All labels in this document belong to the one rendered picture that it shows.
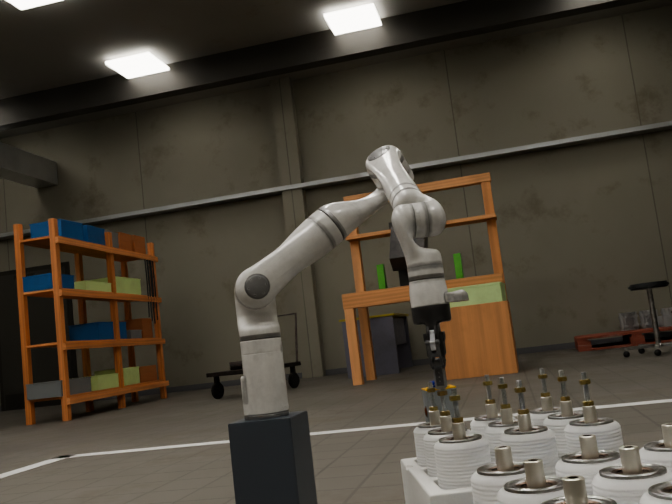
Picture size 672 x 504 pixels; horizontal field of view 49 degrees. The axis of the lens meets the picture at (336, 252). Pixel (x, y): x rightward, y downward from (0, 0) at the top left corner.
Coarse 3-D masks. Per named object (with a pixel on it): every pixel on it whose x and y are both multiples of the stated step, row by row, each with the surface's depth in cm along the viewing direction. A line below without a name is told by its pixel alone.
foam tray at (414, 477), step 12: (408, 468) 149; (420, 468) 145; (408, 480) 147; (420, 480) 133; (432, 480) 132; (408, 492) 150; (420, 492) 131; (432, 492) 122; (444, 492) 121; (456, 492) 120; (468, 492) 120
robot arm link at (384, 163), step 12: (372, 156) 172; (384, 156) 168; (396, 156) 166; (372, 168) 168; (384, 168) 164; (396, 168) 162; (384, 180) 161; (396, 180) 157; (408, 180) 156; (396, 192) 153
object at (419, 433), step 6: (414, 432) 151; (420, 432) 149; (426, 432) 148; (414, 438) 152; (420, 438) 149; (420, 444) 149; (420, 450) 149; (420, 456) 150; (420, 462) 150; (426, 462) 148
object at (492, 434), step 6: (486, 426) 142; (516, 426) 137; (486, 432) 140; (492, 432) 138; (498, 432) 137; (486, 438) 140; (492, 438) 138; (498, 438) 137; (492, 444) 138; (498, 444) 137; (492, 450) 138; (492, 456) 139; (492, 462) 139
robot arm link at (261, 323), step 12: (240, 312) 166; (252, 312) 166; (264, 312) 167; (276, 312) 168; (240, 324) 165; (252, 324) 162; (264, 324) 162; (276, 324) 163; (240, 336) 162; (252, 336) 160; (264, 336) 160; (276, 336) 162
